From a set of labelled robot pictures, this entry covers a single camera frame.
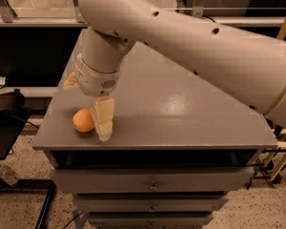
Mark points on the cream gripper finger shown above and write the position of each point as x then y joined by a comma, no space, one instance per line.
102,111
70,83

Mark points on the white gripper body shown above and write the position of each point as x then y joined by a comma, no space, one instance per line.
94,79

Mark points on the orange fruit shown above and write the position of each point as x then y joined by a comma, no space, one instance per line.
82,121

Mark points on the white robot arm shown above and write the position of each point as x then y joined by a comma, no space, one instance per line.
249,67

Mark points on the black side table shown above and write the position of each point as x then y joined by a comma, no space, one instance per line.
13,117

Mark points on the grey drawer cabinet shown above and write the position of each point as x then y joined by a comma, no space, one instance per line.
178,146

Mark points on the black floor frame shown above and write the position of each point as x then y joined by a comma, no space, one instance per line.
26,204

